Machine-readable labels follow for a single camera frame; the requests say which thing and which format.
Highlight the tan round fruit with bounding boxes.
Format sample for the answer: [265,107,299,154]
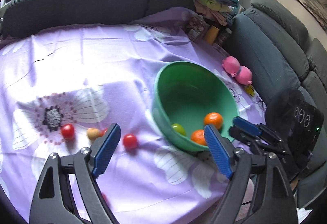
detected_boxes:
[86,128,101,141]

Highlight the orange mandarin upper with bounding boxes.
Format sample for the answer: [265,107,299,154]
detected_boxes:
[203,112,223,130]

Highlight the orange mandarin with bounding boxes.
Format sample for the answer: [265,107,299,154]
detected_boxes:
[203,112,223,130]
[191,129,207,146]

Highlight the yellow toy tag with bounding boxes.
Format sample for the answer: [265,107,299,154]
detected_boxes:
[244,84,255,97]

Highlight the orange mandarin lower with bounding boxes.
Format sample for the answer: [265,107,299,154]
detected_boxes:
[191,129,207,146]

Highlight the pink plush toy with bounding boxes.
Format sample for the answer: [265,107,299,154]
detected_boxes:
[222,56,253,86]

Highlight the green round fruit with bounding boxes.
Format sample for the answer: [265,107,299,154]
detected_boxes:
[171,123,187,137]

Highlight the green plastic bowl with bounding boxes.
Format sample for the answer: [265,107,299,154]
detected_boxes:
[151,61,239,152]

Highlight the grey sofa side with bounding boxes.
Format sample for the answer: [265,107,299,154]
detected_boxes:
[224,0,327,209]

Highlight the dark jar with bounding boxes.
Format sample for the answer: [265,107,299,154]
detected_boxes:
[215,28,232,47]

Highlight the yellow bottle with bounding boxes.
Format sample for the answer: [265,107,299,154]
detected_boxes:
[203,25,219,45]

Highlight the clear packaged snack box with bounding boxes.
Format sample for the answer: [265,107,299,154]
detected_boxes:
[186,15,209,42]

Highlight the purple floral cloth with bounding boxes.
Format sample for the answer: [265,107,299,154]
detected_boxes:
[1,8,266,223]

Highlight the stack of folded clothes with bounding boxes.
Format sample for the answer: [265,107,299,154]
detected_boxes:
[193,0,239,26]

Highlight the dark green sofa back cushion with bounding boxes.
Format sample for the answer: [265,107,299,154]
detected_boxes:
[1,0,195,39]

